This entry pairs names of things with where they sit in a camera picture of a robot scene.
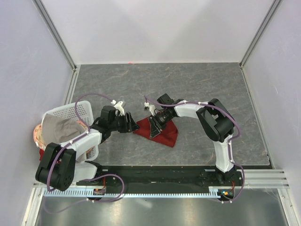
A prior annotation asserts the right aluminium frame post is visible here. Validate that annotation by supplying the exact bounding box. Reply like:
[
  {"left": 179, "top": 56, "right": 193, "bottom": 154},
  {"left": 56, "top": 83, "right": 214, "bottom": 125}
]
[{"left": 239, "top": 0, "right": 282, "bottom": 69}]

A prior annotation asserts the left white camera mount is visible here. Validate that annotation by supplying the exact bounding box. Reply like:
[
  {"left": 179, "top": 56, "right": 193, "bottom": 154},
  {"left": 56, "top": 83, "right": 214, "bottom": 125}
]
[{"left": 111, "top": 100, "right": 125, "bottom": 116}]

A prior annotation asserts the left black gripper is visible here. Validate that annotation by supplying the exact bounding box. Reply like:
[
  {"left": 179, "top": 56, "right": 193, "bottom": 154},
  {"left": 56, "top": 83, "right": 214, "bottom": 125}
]
[{"left": 109, "top": 112, "right": 139, "bottom": 133}]

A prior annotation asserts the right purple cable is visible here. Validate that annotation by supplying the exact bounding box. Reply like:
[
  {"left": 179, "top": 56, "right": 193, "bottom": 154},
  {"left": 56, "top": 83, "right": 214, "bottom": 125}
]
[{"left": 143, "top": 95, "right": 246, "bottom": 172}]

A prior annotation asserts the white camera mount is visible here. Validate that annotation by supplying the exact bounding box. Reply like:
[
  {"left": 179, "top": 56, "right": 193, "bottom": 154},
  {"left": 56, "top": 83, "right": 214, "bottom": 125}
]
[
  {"left": 111, "top": 100, "right": 125, "bottom": 116},
  {"left": 144, "top": 102, "right": 156, "bottom": 116}
]

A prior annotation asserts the red cloth napkin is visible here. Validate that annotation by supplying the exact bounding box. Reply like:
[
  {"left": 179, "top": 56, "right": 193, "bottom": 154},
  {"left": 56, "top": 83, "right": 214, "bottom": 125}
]
[{"left": 133, "top": 118, "right": 178, "bottom": 147}]

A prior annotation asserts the patterned plate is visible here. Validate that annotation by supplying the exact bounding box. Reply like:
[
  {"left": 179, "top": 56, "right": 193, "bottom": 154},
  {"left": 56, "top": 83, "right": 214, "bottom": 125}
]
[{"left": 33, "top": 120, "right": 87, "bottom": 150}]

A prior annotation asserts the white slotted cable duct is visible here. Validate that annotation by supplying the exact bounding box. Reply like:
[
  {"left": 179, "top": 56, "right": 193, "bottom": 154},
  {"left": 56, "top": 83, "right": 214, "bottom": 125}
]
[{"left": 44, "top": 186, "right": 236, "bottom": 199}]

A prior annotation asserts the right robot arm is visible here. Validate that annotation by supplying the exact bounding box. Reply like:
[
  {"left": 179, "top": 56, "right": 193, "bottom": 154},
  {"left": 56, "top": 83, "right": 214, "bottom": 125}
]
[{"left": 144, "top": 94, "right": 235, "bottom": 186}]

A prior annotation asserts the white plastic basket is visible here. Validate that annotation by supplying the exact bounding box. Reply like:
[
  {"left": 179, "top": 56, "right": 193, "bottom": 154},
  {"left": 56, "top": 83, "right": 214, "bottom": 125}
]
[{"left": 42, "top": 101, "right": 99, "bottom": 162}]

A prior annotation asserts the left aluminium frame post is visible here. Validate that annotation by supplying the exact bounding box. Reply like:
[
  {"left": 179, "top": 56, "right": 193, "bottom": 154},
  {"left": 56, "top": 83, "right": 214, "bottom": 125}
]
[{"left": 33, "top": 0, "right": 77, "bottom": 71}]

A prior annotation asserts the aluminium frame post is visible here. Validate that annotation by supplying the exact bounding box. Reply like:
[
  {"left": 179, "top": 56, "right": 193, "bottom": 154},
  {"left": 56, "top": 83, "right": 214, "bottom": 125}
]
[
  {"left": 33, "top": 0, "right": 77, "bottom": 71},
  {"left": 239, "top": 0, "right": 282, "bottom": 69}
]

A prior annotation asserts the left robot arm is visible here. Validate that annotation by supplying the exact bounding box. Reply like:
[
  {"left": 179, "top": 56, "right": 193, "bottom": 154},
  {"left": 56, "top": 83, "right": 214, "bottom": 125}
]
[{"left": 35, "top": 105, "right": 139, "bottom": 192}]

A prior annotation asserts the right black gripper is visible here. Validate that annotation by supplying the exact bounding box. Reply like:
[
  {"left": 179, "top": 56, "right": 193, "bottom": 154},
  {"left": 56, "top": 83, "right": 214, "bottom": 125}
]
[{"left": 148, "top": 111, "right": 173, "bottom": 139}]

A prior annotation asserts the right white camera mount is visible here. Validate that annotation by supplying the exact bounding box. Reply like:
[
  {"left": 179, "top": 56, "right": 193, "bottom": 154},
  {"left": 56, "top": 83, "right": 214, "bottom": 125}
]
[{"left": 144, "top": 102, "right": 156, "bottom": 116}]

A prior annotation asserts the red cloth in basket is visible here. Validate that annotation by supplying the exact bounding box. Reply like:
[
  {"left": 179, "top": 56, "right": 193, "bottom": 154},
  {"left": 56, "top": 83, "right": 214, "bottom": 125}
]
[{"left": 39, "top": 149, "right": 45, "bottom": 161}]

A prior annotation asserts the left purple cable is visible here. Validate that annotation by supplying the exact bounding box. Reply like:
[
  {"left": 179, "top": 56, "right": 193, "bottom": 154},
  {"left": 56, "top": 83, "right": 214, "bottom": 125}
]
[{"left": 46, "top": 93, "right": 117, "bottom": 192}]

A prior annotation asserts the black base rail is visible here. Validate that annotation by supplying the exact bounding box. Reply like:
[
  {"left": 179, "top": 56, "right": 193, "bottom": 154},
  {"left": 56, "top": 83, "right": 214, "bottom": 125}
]
[{"left": 75, "top": 164, "right": 245, "bottom": 189}]

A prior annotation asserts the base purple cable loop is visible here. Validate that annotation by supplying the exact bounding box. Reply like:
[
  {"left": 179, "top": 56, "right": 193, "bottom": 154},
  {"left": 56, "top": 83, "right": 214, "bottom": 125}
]
[{"left": 42, "top": 173, "right": 127, "bottom": 214}]

